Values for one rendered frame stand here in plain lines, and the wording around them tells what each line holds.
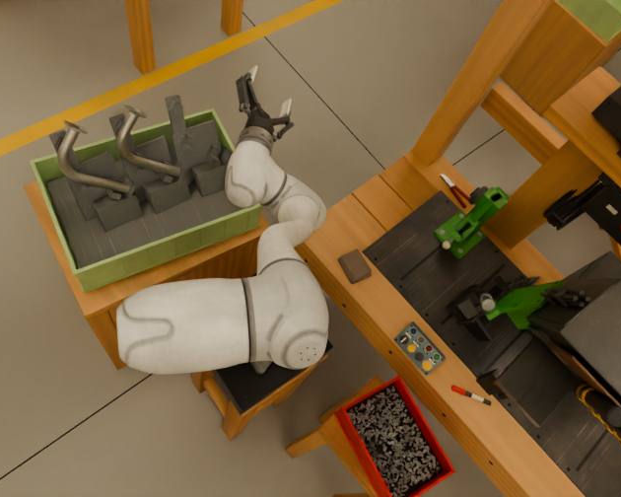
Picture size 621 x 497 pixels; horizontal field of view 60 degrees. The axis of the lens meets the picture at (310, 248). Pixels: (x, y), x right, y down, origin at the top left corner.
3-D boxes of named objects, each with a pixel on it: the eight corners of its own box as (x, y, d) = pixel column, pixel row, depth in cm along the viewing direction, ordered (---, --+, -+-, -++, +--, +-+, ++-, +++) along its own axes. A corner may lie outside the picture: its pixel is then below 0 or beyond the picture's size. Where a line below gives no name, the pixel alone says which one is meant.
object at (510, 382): (533, 428, 149) (539, 427, 146) (491, 382, 152) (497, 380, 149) (606, 341, 164) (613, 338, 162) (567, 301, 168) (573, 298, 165)
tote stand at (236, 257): (117, 369, 240) (84, 316, 169) (71, 272, 253) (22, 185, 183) (252, 302, 264) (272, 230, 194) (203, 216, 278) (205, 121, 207)
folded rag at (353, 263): (371, 275, 181) (374, 272, 178) (351, 285, 178) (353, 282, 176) (356, 250, 184) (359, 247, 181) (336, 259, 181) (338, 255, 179)
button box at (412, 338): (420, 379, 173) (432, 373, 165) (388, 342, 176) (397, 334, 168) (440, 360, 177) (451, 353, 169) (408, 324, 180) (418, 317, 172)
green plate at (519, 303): (504, 333, 165) (556, 328, 146) (488, 311, 165) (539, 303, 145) (526, 311, 169) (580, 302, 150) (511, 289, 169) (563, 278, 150)
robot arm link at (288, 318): (317, 249, 92) (238, 255, 89) (348, 317, 77) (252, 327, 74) (313, 310, 99) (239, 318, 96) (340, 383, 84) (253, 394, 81)
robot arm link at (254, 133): (252, 134, 131) (256, 117, 135) (228, 150, 137) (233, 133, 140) (278, 156, 136) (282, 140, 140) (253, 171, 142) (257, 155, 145)
